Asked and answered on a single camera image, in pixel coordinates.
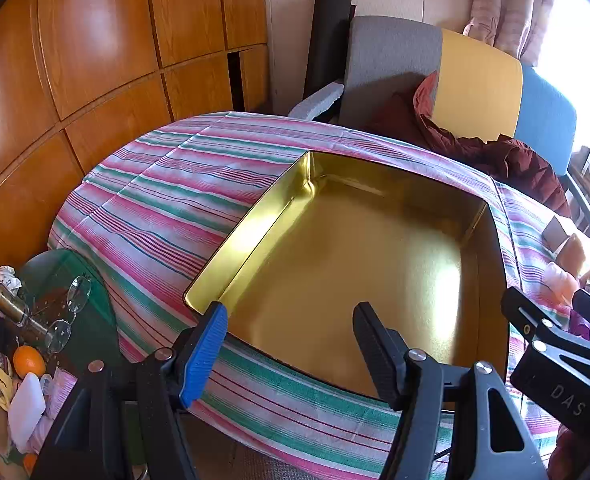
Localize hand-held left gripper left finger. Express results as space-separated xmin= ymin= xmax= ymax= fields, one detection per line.
xmin=32 ymin=301 xmax=229 ymax=480

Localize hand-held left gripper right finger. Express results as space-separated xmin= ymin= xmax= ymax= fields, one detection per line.
xmin=352 ymin=301 xmax=546 ymax=480

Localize pink plastic bottle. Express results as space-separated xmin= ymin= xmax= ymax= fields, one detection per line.
xmin=542 ymin=261 xmax=578 ymax=306

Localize large yellow sponge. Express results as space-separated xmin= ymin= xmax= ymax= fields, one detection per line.
xmin=557 ymin=235 xmax=590 ymax=273

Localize small cardboard box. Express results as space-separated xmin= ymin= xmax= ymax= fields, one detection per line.
xmin=542 ymin=215 xmax=576 ymax=256

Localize gold metal tin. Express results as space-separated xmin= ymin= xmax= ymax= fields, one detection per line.
xmin=182 ymin=150 xmax=508 ymax=401

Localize green glass side table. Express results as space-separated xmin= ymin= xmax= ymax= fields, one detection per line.
xmin=0 ymin=249 xmax=126 ymax=480

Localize eyeglasses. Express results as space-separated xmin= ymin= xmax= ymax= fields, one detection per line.
xmin=25 ymin=275 xmax=93 ymax=353

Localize striped tablecloth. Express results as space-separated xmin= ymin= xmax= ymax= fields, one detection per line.
xmin=47 ymin=110 xmax=576 ymax=480

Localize maroon puffer jacket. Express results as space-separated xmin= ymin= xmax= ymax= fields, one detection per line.
xmin=362 ymin=72 xmax=573 ymax=218

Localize white packet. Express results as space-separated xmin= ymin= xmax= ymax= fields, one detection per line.
xmin=7 ymin=372 xmax=48 ymax=453

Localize glass bottle with gold cap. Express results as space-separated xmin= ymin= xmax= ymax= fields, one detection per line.
xmin=0 ymin=270 xmax=50 ymax=338

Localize white crumpled paper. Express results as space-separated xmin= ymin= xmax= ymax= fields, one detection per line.
xmin=0 ymin=266 xmax=23 ymax=293

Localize grey yellow blue armchair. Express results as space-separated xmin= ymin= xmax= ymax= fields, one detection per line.
xmin=287 ymin=15 xmax=590 ymax=246

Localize window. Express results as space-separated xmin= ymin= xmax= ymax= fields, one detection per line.
xmin=535 ymin=0 xmax=590 ymax=161

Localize patterned curtain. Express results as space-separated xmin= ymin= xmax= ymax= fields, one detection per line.
xmin=462 ymin=0 xmax=558 ymax=58

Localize black rolled mat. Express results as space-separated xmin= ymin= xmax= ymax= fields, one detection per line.
xmin=302 ymin=0 xmax=358 ymax=106

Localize wooden wardrobe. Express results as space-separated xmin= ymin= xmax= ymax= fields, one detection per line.
xmin=0 ymin=0 xmax=270 ymax=321

